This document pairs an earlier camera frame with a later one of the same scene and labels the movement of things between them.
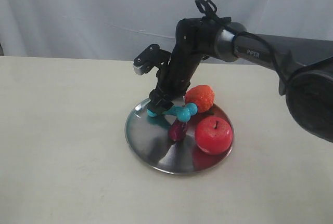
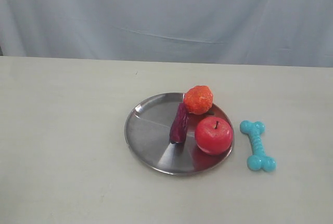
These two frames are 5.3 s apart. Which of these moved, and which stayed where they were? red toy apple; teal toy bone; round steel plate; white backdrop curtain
Moved: teal toy bone
Stayed: white backdrop curtain; round steel plate; red toy apple
